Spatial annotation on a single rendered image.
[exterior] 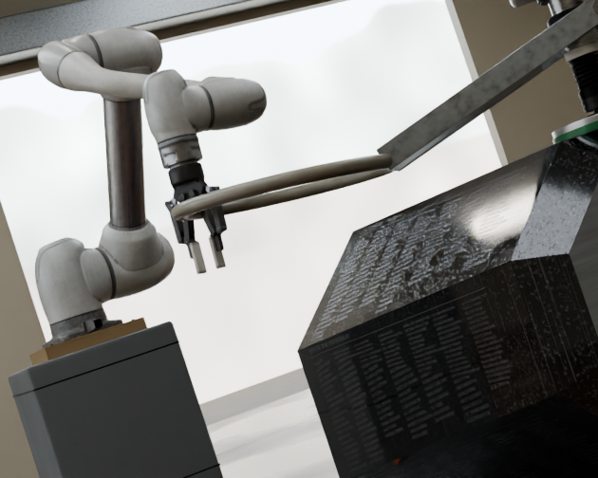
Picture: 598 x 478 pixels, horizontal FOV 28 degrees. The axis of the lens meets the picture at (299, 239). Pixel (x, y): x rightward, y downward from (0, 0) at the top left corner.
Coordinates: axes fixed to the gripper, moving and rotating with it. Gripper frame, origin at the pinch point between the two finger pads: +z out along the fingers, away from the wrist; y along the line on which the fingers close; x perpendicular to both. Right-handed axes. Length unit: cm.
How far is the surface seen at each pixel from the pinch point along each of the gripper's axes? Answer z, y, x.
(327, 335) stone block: 24.5, 1.8, 40.2
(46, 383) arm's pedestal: 18, -66, 15
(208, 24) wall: -224, -350, 633
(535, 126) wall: -80, -169, 850
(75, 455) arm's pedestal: 38, -64, 16
